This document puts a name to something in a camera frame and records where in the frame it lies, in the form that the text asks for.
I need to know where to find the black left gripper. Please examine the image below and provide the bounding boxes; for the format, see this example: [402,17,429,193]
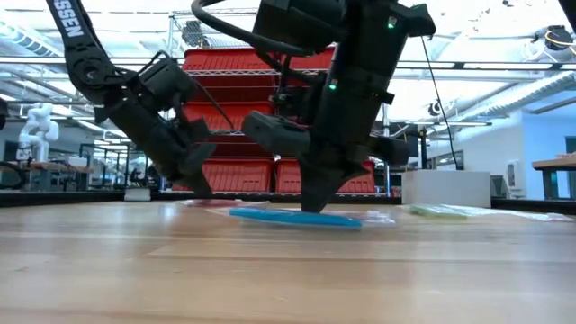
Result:
[93,87,218,199]

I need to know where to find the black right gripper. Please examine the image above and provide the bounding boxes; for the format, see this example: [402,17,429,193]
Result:
[241,66,411,215]

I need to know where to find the clear plastic zip bag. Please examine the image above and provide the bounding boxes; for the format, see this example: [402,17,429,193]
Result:
[178,198,272,210]
[407,202,576,223]
[205,204,398,231]

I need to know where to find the black monitor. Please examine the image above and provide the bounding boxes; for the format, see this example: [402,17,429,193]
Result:
[389,121,420,158]

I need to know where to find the white cardboard box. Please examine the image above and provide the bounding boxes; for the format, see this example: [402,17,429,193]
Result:
[400,168,492,209]

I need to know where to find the background lab bench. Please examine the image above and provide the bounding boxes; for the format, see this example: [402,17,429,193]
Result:
[0,157,95,193]

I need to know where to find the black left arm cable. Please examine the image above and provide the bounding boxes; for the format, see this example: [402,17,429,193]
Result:
[191,76,236,131]

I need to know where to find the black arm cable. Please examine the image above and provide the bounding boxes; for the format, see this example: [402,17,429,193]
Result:
[190,0,316,59]
[191,76,236,131]

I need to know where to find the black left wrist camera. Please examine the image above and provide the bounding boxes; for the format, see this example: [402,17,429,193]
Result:
[136,49,200,113]

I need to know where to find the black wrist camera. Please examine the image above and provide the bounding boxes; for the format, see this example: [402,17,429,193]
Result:
[251,0,348,56]
[136,49,200,113]

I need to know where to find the chrome wire shelf rack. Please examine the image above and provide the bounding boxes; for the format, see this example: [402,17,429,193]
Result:
[159,4,392,199]

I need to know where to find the black aluminium table frame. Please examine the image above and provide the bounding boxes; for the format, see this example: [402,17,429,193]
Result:
[0,189,576,213]

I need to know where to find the thin black cable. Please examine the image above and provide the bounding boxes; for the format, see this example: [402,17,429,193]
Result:
[420,35,461,171]

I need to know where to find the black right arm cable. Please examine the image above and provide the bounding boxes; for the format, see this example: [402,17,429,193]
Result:
[190,0,316,59]

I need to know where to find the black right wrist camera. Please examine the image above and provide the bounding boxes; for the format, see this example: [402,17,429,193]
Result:
[251,0,348,56]

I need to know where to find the white wall dispenser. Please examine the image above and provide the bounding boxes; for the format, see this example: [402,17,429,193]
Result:
[507,158,527,200]

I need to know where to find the black device with yellow wire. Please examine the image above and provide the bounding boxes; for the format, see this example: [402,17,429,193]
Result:
[533,24,576,59]

